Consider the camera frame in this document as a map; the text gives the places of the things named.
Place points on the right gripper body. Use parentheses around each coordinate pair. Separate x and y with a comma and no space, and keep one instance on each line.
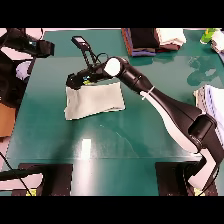
(83,78)

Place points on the pale grey garment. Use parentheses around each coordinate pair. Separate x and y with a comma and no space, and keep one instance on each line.
(95,100)

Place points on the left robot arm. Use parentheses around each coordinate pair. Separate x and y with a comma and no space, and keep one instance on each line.
(40,48)

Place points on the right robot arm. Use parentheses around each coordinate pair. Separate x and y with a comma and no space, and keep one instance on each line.
(173,110)

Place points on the blue garment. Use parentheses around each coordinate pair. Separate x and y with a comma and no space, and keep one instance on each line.
(143,53)

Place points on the black garment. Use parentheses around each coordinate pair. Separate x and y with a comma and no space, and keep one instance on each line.
(143,38)

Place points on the brown garment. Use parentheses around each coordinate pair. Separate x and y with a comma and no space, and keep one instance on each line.
(168,48)

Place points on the white garment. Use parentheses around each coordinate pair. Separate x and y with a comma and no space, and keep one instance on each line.
(170,36)

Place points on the green garment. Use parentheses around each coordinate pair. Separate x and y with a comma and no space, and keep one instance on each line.
(207,36)

